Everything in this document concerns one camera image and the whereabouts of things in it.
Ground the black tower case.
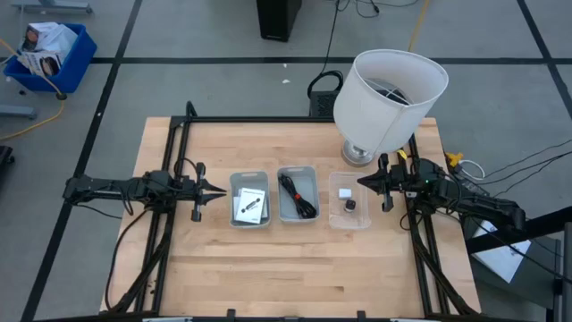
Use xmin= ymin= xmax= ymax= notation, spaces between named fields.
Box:
xmin=256 ymin=0 xmax=303 ymax=44

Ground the grey metal foot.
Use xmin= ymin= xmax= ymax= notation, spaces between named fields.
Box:
xmin=0 ymin=105 xmax=38 ymax=121
xmin=12 ymin=0 xmax=94 ymax=14

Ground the black table frame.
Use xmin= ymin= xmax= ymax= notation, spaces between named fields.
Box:
xmin=106 ymin=100 xmax=482 ymax=322

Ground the grey plastic bin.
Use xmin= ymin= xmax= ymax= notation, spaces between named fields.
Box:
xmin=229 ymin=170 xmax=272 ymax=230
xmin=276 ymin=165 xmax=321 ymax=225

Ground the black beam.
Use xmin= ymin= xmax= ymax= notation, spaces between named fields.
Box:
xmin=464 ymin=205 xmax=572 ymax=256

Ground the yellow floor cable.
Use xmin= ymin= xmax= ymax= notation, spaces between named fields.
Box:
xmin=0 ymin=38 xmax=67 ymax=141

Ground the white acer booklet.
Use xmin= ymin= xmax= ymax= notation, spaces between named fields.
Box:
xmin=234 ymin=187 xmax=267 ymax=225

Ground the grey stand plate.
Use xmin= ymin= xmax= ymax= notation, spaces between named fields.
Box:
xmin=462 ymin=208 xmax=565 ymax=309

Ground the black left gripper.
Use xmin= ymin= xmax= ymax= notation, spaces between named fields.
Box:
xmin=177 ymin=162 xmax=228 ymax=224

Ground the white cable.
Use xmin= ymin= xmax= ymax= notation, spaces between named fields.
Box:
xmin=458 ymin=158 xmax=487 ymax=181

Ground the printed cardboard box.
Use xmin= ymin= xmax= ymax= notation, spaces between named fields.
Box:
xmin=17 ymin=50 xmax=63 ymax=78

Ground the black cable with red band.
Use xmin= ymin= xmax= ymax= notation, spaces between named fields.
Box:
xmin=277 ymin=173 xmax=319 ymax=220

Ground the white box with picture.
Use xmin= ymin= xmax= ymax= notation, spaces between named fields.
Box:
xmin=20 ymin=21 xmax=80 ymax=59

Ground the clear plastic bin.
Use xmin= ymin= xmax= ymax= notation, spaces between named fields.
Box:
xmin=328 ymin=171 xmax=373 ymax=231

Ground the black base cable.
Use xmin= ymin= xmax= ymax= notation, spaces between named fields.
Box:
xmin=104 ymin=208 xmax=151 ymax=312

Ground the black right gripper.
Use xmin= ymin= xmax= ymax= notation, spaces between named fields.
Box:
xmin=356 ymin=153 xmax=411 ymax=214

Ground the silver lamp with white shade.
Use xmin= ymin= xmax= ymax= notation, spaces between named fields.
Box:
xmin=332 ymin=48 xmax=450 ymax=168

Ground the black floor cable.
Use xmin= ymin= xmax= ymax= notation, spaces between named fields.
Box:
xmin=320 ymin=0 xmax=341 ymax=75

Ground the white paper sheet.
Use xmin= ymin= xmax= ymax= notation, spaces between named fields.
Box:
xmin=471 ymin=218 xmax=533 ymax=284

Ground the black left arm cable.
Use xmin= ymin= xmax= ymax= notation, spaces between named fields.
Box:
xmin=172 ymin=156 xmax=200 ymax=180

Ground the blue plastic tub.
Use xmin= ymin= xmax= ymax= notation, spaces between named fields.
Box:
xmin=3 ymin=21 xmax=98 ymax=95

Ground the black caster base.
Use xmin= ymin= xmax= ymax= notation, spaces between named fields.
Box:
xmin=0 ymin=145 xmax=16 ymax=178

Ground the thick yellow cable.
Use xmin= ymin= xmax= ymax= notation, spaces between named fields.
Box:
xmin=407 ymin=0 xmax=431 ymax=53

